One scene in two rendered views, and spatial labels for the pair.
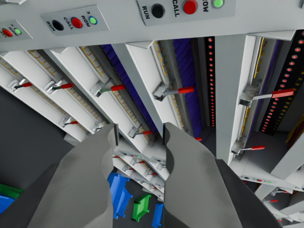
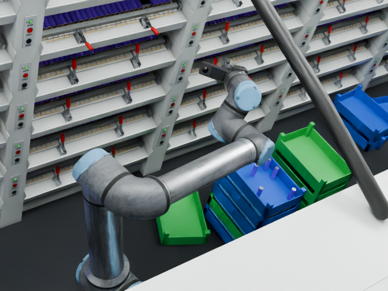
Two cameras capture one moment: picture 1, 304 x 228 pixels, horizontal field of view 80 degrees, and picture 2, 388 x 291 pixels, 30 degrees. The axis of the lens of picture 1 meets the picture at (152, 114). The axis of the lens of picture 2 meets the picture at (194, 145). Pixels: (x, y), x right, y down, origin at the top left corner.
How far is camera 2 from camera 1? 2.56 m
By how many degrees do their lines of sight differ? 23
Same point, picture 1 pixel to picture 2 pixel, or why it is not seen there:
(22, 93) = (199, 133)
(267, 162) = not seen: outside the picture
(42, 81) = (196, 108)
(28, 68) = (186, 111)
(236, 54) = (213, 15)
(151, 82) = (217, 43)
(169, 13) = (193, 38)
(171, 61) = (209, 30)
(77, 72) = (199, 81)
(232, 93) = (232, 11)
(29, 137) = not seen: hidden behind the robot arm
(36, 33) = (178, 90)
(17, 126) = not seen: hidden behind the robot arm
